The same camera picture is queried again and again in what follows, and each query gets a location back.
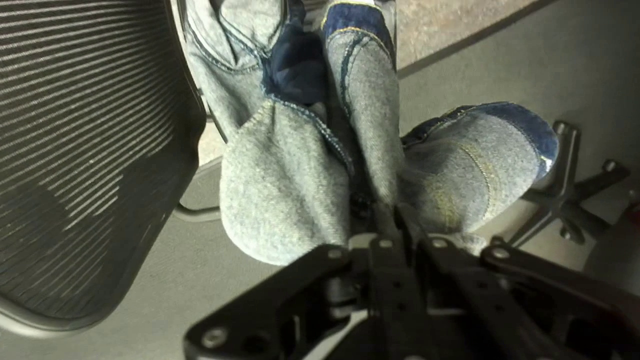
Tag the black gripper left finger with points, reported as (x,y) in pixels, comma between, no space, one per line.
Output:
(369,292)

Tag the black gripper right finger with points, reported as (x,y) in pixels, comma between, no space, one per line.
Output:
(509,304)

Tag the grey and navy jacket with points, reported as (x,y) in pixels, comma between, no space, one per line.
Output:
(309,108)

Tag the grey chair star base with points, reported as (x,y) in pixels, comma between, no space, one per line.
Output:
(562,197)

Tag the black mesh office chair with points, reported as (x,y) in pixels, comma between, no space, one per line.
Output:
(99,124)

